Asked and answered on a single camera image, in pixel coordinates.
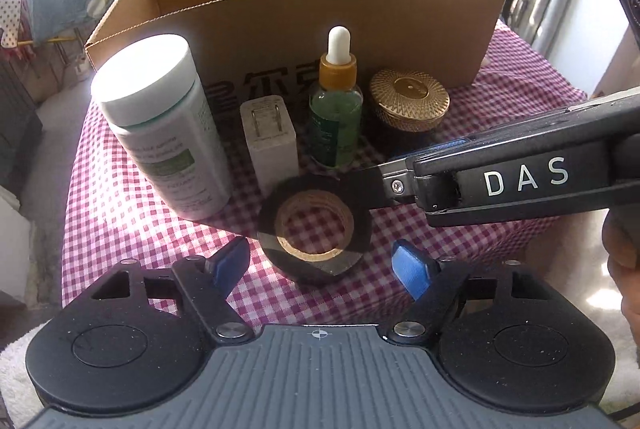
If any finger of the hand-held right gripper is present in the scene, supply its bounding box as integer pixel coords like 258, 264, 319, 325
357, 156, 426, 211
387, 136, 473, 164

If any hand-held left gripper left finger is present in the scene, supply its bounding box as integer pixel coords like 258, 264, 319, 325
65, 236, 253, 350

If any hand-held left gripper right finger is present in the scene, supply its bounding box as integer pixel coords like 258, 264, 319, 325
382, 240, 566, 347

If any gold round jar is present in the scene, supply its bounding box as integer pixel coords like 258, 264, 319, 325
370, 69, 450, 132

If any black tape roll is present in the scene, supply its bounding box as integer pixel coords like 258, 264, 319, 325
257, 176, 373, 285

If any green glass dropper bottle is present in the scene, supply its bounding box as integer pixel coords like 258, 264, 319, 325
308, 26, 364, 168

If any white charger plug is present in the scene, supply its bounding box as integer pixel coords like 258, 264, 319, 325
240, 95, 300, 197

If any white bottle green label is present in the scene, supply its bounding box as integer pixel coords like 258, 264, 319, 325
91, 34, 232, 220

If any brown cardboard box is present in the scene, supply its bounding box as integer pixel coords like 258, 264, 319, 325
85, 0, 508, 110

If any person's right hand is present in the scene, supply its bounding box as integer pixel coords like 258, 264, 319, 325
602, 209, 640, 335

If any pink checked tablecloth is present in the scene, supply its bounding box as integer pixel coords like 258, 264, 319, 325
60, 22, 588, 310

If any white cabinet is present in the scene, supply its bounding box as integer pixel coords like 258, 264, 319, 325
0, 186, 33, 305

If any white fluffy rug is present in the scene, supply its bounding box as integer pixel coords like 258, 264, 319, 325
0, 334, 56, 429

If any dark cabinet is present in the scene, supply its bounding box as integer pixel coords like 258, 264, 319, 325
0, 54, 43, 190

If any white dotted cloth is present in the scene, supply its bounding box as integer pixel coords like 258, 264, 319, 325
0, 0, 25, 50

